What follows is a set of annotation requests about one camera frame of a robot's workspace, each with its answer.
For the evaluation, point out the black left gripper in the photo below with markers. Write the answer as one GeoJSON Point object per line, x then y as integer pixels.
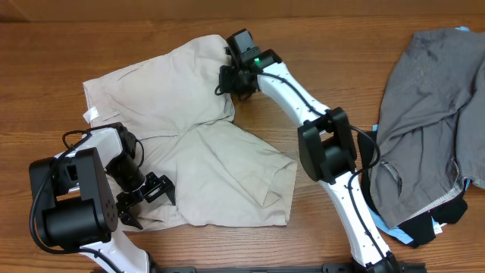
{"type": "Point", "coordinates": [158, 187]}

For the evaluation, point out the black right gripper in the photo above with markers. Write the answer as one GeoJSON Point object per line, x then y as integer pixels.
{"type": "Point", "coordinates": [230, 80]}

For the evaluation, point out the beige shorts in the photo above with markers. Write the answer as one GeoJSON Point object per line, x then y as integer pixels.
{"type": "Point", "coordinates": [223, 175]}

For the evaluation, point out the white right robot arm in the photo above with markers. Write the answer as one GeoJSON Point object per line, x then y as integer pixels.
{"type": "Point", "coordinates": [326, 147]}

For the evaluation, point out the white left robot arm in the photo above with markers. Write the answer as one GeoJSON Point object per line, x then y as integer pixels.
{"type": "Point", "coordinates": [83, 195]}

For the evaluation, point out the grey shorts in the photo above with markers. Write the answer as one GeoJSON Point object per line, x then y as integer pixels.
{"type": "Point", "coordinates": [428, 125]}

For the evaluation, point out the black garment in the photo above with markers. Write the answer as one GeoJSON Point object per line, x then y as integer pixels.
{"type": "Point", "coordinates": [423, 228]}

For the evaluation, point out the brown cardboard back panel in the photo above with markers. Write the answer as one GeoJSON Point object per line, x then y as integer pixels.
{"type": "Point", "coordinates": [134, 10]}

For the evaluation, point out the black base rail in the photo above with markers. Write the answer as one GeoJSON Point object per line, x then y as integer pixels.
{"type": "Point", "coordinates": [325, 268]}

